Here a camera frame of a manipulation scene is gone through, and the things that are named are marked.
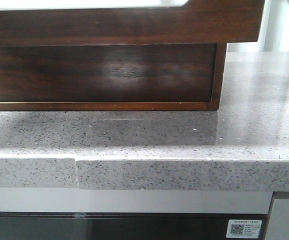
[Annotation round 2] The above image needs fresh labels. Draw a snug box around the black glass appliance front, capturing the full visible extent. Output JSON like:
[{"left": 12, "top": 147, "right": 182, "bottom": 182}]
[{"left": 0, "top": 212, "right": 267, "bottom": 240}]

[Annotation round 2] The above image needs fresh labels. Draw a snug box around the white QR code sticker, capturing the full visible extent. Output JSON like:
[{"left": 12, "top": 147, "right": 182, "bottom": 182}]
[{"left": 226, "top": 219, "right": 263, "bottom": 239}]

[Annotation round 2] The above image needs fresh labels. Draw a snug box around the grey cabinet door panel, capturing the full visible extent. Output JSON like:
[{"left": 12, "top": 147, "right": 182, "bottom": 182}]
[{"left": 265, "top": 192, "right": 289, "bottom": 240}]

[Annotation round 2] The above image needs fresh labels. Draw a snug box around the white tray on organizer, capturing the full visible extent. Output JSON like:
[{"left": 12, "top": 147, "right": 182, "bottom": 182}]
[{"left": 0, "top": 0, "right": 187, "bottom": 11}]

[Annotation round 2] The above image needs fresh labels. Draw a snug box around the dark wooden organizer box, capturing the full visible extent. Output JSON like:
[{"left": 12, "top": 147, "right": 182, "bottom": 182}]
[{"left": 0, "top": 42, "right": 228, "bottom": 112}]

